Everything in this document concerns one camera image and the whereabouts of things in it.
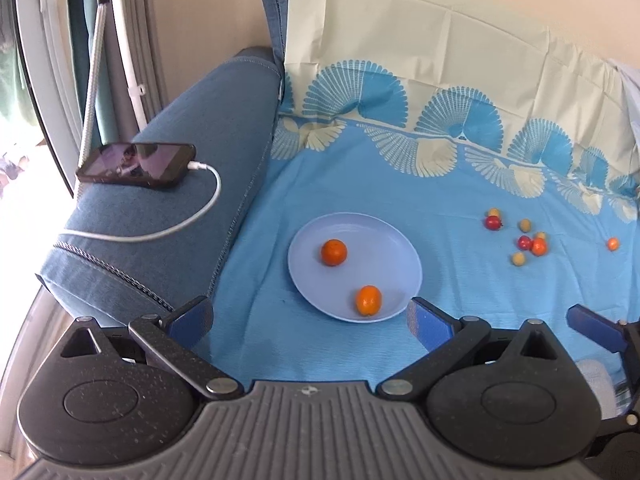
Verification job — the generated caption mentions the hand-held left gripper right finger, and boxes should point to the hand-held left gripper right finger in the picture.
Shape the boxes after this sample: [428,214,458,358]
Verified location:
[375,296,574,402]

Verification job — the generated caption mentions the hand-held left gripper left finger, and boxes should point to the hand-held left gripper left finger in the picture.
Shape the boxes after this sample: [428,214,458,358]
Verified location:
[59,295,247,402]

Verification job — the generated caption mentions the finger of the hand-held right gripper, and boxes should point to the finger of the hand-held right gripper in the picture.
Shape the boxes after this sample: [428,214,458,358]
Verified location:
[566,303,632,359]

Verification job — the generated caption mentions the light blue plate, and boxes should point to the light blue plate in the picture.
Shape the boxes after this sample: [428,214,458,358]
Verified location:
[287,212,423,323]

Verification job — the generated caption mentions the light plaid cloth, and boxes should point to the light plaid cloth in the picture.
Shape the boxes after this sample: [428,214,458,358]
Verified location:
[575,357,618,421]

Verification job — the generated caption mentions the blue printed bedsheet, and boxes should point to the blue printed bedsheet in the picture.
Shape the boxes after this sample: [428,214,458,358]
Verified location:
[192,0,640,426]

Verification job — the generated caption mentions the black smartphone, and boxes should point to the black smartphone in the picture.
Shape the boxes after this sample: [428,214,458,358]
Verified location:
[75,142,197,190]

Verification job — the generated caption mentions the blue sofa armrest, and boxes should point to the blue sofa armrest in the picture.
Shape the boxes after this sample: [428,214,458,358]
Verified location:
[35,0,292,328]

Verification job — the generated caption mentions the light blue cloth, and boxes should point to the light blue cloth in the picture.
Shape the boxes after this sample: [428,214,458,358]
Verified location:
[607,57,640,146]

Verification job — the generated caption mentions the white pipe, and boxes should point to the white pipe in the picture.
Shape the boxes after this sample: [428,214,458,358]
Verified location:
[107,0,148,129]

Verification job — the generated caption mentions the grey braided pole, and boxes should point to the grey braided pole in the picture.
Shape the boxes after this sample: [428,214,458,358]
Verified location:
[79,0,110,167]

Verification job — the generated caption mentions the grey curtain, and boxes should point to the grey curtain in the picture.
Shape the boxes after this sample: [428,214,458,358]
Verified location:
[117,0,169,122]

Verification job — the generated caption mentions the hanging clothes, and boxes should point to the hanging clothes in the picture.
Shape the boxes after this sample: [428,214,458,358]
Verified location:
[0,0,33,126]

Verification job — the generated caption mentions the teal curtain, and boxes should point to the teal curtain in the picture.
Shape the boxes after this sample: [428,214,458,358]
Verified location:
[65,0,121,144]

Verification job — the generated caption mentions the white charging cable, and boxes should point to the white charging cable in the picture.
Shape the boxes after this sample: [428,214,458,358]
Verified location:
[62,160,222,244]

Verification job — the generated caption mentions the white window frame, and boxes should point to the white window frame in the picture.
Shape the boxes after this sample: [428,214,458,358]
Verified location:
[12,0,87,197]

